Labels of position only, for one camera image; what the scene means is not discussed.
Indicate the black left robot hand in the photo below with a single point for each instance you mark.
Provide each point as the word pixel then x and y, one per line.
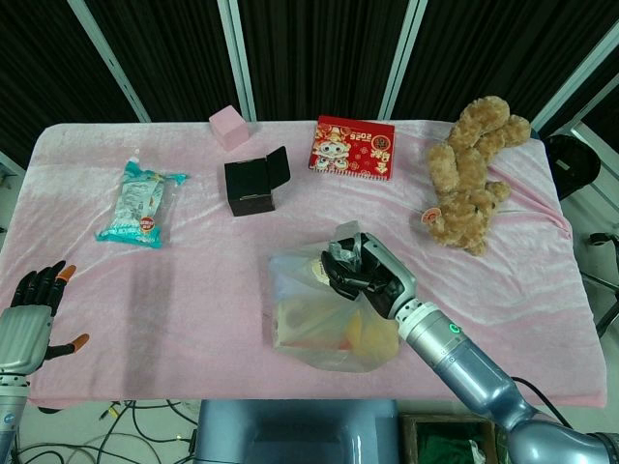
pixel 24 333

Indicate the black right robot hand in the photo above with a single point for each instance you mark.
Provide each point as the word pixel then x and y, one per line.
pixel 387 280

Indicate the translucent plastic bag with items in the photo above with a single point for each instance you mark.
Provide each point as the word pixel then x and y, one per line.
pixel 309 309

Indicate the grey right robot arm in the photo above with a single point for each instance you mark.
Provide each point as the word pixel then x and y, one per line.
pixel 459 362

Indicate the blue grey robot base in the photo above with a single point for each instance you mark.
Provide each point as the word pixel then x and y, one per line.
pixel 290 430

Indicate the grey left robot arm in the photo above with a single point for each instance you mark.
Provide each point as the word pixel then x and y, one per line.
pixel 9 415

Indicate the yellow plush ball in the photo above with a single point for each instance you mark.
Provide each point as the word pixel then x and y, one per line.
pixel 372 338

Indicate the red white green carton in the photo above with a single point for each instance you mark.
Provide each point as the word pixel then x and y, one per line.
pixel 295 321

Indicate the brown teddy bear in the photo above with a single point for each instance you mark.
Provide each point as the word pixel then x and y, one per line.
pixel 464 183

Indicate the red desk calendar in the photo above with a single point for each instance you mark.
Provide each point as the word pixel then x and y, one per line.
pixel 353 150

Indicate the brown cardboard box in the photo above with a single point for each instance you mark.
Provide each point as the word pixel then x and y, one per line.
pixel 406 435

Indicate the black open box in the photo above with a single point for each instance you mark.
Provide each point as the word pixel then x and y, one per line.
pixel 246 183

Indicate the pink velvet table cloth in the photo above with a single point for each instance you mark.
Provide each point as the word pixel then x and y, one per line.
pixel 193 314

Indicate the teal snack packet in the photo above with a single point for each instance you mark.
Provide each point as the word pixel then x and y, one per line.
pixel 135 203

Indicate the green cloth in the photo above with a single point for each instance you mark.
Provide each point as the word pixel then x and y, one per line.
pixel 445 442

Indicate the black tripod stand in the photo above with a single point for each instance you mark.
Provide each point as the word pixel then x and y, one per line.
pixel 599 239

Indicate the black round stool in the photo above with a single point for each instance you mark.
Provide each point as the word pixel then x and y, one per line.
pixel 570 164

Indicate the pink foam cube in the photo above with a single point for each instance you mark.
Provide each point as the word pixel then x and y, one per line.
pixel 227 126

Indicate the white frame post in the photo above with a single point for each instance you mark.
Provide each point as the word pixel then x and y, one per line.
pixel 575 79
pixel 111 63
pixel 403 58
pixel 239 63

